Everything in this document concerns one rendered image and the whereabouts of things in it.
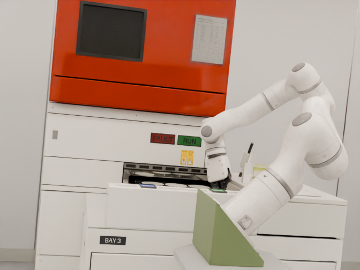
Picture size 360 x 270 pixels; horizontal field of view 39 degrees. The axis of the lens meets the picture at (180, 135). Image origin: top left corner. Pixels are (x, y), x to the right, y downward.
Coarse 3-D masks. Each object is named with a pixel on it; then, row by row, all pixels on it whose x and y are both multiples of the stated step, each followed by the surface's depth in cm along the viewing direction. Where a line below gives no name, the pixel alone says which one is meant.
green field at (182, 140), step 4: (180, 136) 239; (184, 136) 239; (180, 140) 239; (184, 140) 239; (188, 140) 239; (192, 140) 240; (196, 140) 240; (200, 140) 241; (184, 144) 239; (188, 144) 240; (192, 144) 240; (196, 144) 240
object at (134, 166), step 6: (132, 168) 235; (138, 168) 236; (144, 168) 236; (150, 168) 237; (156, 168) 238; (162, 168) 238; (168, 168) 239; (174, 168) 240; (180, 168) 240; (186, 168) 240; (192, 168) 241; (198, 168) 241
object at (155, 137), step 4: (152, 136) 236; (156, 136) 236; (160, 136) 237; (164, 136) 237; (168, 136) 237; (172, 136) 238; (152, 140) 236; (156, 140) 237; (160, 140) 237; (164, 140) 237; (168, 140) 238; (172, 140) 238
